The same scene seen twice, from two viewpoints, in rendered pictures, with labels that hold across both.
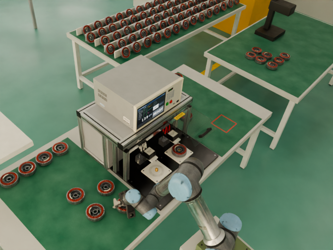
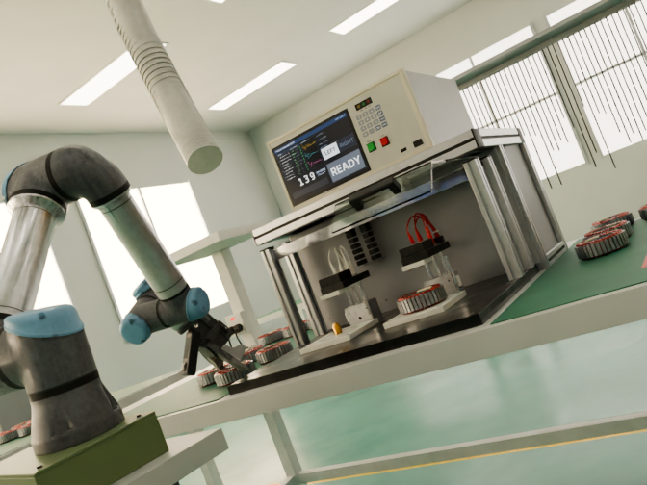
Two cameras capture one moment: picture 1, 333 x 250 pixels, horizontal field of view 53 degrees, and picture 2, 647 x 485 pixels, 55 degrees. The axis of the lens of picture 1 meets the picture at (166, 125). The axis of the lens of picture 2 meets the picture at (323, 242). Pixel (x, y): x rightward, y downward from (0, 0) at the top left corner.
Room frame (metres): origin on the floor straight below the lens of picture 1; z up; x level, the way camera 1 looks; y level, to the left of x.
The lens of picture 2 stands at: (1.36, -1.50, 0.94)
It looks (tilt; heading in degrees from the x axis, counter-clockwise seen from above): 2 degrees up; 85
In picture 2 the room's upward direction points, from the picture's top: 21 degrees counter-clockwise
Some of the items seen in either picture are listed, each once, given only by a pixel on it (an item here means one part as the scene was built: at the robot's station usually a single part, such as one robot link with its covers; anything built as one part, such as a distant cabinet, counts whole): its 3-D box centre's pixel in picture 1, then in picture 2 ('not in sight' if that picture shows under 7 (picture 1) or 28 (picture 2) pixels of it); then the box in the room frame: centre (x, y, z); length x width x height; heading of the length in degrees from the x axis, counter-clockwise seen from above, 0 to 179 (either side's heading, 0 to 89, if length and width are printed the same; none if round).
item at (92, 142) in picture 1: (93, 142); not in sight; (1.52, 0.48, 0.91); 0.28 x 0.03 x 0.32; 53
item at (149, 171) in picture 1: (156, 171); (339, 335); (1.44, 0.03, 0.78); 0.15 x 0.15 x 0.01; 53
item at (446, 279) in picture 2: (164, 140); (444, 286); (1.72, 0.00, 0.80); 0.07 x 0.05 x 0.06; 143
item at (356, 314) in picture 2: (141, 157); (363, 312); (1.53, 0.15, 0.80); 0.07 x 0.05 x 0.06; 143
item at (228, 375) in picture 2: (125, 204); (235, 372); (1.15, 0.20, 0.77); 0.11 x 0.11 x 0.04
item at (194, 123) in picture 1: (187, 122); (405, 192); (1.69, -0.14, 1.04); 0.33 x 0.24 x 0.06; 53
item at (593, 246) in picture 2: not in sight; (601, 244); (2.05, -0.15, 0.77); 0.11 x 0.11 x 0.04
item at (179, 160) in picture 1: (179, 153); (426, 309); (1.64, -0.11, 0.78); 0.15 x 0.15 x 0.01; 53
